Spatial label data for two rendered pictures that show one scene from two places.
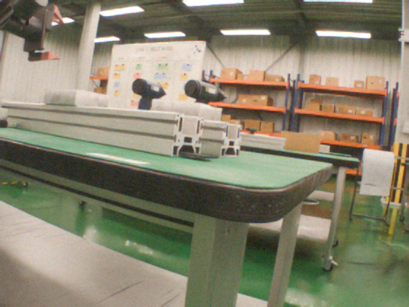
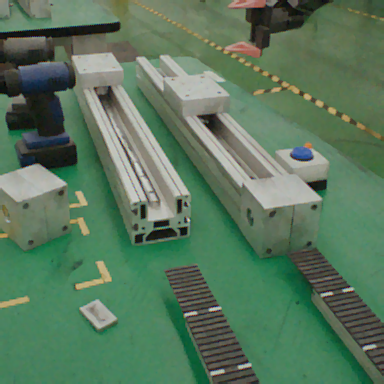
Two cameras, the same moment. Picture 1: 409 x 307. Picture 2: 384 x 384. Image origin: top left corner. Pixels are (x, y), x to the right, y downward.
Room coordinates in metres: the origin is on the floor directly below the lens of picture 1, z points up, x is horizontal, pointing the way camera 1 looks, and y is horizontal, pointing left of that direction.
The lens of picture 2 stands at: (1.81, 1.15, 1.32)
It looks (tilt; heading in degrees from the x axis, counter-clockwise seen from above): 25 degrees down; 223
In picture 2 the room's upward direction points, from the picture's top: straight up
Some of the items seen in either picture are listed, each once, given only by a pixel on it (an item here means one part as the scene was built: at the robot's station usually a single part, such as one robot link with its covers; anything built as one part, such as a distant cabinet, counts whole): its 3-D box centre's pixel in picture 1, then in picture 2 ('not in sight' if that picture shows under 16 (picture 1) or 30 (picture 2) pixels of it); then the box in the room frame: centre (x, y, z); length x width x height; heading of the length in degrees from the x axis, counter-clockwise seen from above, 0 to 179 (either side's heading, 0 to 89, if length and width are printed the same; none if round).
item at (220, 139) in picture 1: (120, 126); (115, 127); (1.04, 0.28, 0.82); 0.80 x 0.10 x 0.09; 58
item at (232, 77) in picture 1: (247, 115); not in sight; (11.04, -1.27, 1.58); 2.83 x 0.98 x 3.15; 64
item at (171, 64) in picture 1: (147, 115); not in sight; (4.32, 0.83, 0.97); 1.50 x 0.50 x 1.95; 64
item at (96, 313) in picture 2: not in sight; (98, 315); (1.44, 0.68, 0.78); 0.05 x 0.03 x 0.01; 81
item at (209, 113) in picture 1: (185, 116); (96, 74); (0.91, 0.07, 0.87); 0.16 x 0.11 x 0.07; 58
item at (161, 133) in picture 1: (72, 121); (194, 119); (0.87, 0.38, 0.82); 0.80 x 0.10 x 0.09; 58
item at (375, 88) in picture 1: (338, 125); not in sight; (9.73, -3.97, 1.59); 2.83 x 0.98 x 3.17; 64
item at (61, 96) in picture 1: (74, 104); (194, 99); (0.87, 0.38, 0.87); 0.16 x 0.11 x 0.07; 58
